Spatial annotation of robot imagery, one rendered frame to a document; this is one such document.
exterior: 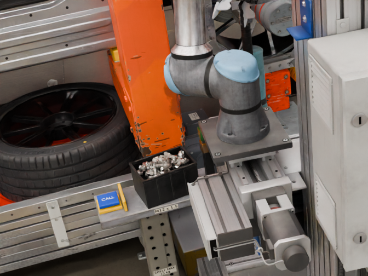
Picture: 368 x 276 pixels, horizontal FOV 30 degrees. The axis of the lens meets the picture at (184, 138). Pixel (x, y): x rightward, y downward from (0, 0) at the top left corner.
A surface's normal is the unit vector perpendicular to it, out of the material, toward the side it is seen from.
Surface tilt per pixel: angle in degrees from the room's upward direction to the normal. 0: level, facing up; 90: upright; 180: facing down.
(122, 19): 90
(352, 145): 90
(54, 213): 90
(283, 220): 0
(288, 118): 0
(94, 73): 0
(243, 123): 73
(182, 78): 81
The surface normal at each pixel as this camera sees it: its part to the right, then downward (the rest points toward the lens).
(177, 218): -0.14, -0.85
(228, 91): -0.46, 0.50
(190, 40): -0.10, 0.39
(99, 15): 0.25, 0.47
